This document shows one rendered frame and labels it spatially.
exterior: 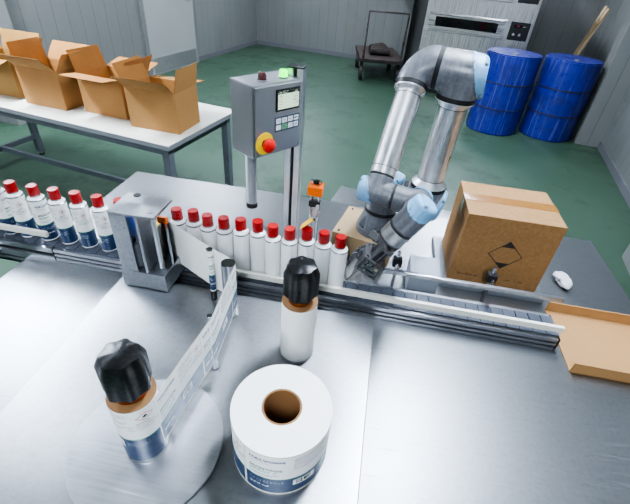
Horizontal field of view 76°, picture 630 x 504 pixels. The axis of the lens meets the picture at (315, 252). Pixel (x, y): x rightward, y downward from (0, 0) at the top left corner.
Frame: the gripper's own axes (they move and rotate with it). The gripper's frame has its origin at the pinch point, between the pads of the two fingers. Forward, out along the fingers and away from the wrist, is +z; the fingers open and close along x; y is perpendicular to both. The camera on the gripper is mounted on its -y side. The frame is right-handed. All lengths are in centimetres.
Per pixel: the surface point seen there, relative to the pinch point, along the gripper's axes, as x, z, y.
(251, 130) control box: -48, -22, 1
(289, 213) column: -25.3, 1.3, -12.6
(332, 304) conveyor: 0.8, 8.5, 6.0
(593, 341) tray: 73, -30, -1
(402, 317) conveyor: 20.0, -2.4, 6.0
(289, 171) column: -33.2, -11.9, -11.8
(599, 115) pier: 260, -86, -460
